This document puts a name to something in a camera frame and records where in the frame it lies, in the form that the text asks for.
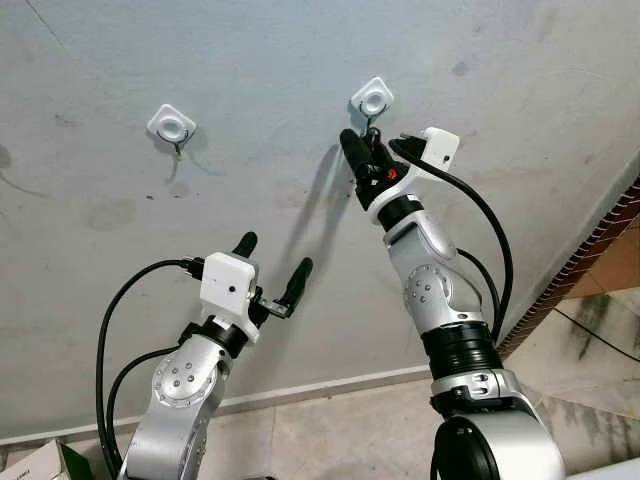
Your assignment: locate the white and green cardboard box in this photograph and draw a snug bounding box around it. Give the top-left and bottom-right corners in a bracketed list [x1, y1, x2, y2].
[0, 440, 96, 480]

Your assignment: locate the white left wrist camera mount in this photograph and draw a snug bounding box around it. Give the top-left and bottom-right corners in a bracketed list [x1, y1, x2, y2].
[199, 251, 263, 344]

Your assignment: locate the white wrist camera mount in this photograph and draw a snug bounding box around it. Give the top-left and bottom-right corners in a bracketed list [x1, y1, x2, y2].
[366, 127, 462, 223]
[199, 251, 263, 344]

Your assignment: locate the white adhesive wall hook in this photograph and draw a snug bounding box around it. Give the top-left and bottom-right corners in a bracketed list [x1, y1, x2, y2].
[146, 104, 198, 161]
[350, 77, 395, 136]

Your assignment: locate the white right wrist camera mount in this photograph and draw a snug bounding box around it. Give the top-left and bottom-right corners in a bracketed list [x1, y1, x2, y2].
[366, 127, 462, 223]

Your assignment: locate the short black left arm cable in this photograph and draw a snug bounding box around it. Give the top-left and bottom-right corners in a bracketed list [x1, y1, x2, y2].
[105, 345, 183, 451]

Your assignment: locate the short black arm cable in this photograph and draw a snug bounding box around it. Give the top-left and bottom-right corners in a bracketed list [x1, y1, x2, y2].
[105, 345, 183, 451]
[456, 248, 501, 339]

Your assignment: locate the short black right arm cable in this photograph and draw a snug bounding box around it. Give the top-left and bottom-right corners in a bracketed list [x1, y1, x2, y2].
[456, 248, 501, 339]

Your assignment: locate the thin black floor cable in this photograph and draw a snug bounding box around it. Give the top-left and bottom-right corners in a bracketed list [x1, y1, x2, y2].
[553, 305, 640, 363]

